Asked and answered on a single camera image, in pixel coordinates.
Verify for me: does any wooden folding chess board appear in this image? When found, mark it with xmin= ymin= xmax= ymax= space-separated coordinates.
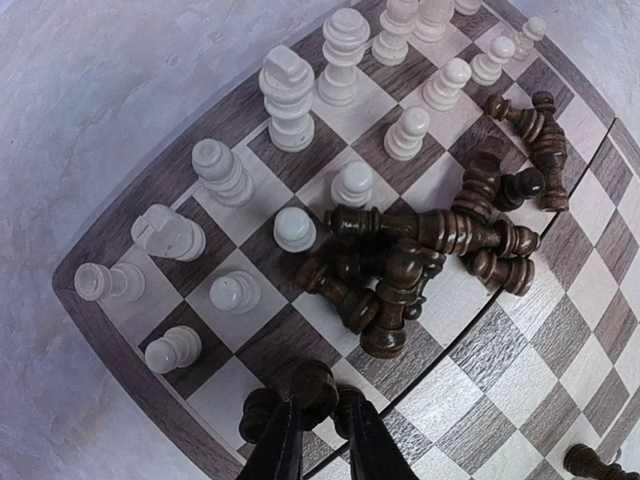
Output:
xmin=52 ymin=1 xmax=639 ymax=479

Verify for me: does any white queen piece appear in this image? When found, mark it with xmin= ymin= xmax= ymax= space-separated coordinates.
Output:
xmin=317 ymin=8 xmax=370 ymax=107

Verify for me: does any dark pawn piece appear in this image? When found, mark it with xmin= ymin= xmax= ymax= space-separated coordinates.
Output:
xmin=239 ymin=360 xmax=339 ymax=444

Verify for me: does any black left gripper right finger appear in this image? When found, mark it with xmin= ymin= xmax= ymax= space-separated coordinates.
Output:
xmin=344 ymin=392 xmax=415 ymax=480

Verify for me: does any white king piece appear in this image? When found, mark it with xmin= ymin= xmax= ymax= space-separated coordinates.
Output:
xmin=259 ymin=45 xmax=315 ymax=152

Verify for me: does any white pawn piece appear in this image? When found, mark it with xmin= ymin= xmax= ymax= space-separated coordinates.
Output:
xmin=330 ymin=161 xmax=373 ymax=207
xmin=144 ymin=325 xmax=202 ymax=374
xmin=273 ymin=207 xmax=317 ymax=253
xmin=209 ymin=270 xmax=261 ymax=314

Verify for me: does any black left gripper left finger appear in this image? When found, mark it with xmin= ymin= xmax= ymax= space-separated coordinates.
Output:
xmin=239 ymin=399 xmax=303 ymax=480

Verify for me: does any white bishop piece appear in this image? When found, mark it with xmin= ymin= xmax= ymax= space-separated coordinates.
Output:
xmin=191 ymin=138 xmax=254 ymax=208

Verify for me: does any white knight piece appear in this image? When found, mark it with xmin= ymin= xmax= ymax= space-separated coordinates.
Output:
xmin=130 ymin=204 xmax=206 ymax=262

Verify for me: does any dark knight piece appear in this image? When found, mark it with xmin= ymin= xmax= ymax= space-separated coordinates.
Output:
xmin=563 ymin=444 xmax=639 ymax=480

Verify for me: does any white rook corner piece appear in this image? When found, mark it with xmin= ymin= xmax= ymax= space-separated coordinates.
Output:
xmin=74 ymin=262 xmax=146 ymax=303

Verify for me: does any pile of dark chess pieces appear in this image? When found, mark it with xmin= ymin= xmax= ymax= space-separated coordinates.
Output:
xmin=296 ymin=91 xmax=569 ymax=359

